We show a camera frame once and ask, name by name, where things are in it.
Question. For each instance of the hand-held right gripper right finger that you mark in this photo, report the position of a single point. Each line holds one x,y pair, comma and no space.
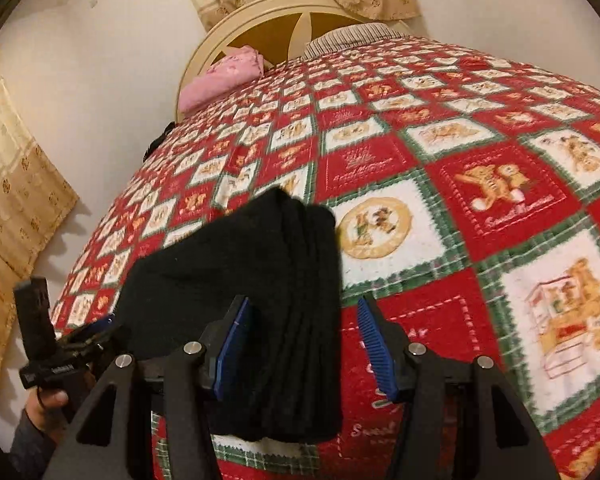
377,355

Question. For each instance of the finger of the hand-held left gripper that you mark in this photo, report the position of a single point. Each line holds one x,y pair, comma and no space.
105,342
97,326

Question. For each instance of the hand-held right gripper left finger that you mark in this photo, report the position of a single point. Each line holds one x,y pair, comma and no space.
232,350

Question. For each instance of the black pants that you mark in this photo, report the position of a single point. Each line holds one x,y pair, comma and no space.
280,285

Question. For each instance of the person's left forearm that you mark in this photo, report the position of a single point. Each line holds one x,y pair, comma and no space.
27,447

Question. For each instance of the person's left hand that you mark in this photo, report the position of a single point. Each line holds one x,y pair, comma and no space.
47,410

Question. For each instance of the red checked teddy bear blanket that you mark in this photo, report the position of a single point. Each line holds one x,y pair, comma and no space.
480,185

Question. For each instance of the pink pillow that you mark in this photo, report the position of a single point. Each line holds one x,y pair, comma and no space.
215,77

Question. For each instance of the striped pillow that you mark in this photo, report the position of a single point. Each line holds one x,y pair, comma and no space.
350,37

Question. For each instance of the cream wooden headboard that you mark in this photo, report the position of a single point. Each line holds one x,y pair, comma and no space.
260,12

